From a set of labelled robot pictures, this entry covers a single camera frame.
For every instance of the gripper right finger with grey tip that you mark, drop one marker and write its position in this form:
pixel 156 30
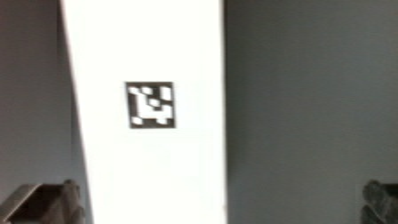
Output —
pixel 378 212

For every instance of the gripper left finger with black tip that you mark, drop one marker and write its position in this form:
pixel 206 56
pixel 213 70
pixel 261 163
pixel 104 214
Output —
pixel 42 204

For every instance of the small white cabinet top block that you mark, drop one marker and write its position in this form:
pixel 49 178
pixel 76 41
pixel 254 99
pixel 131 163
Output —
pixel 147 75

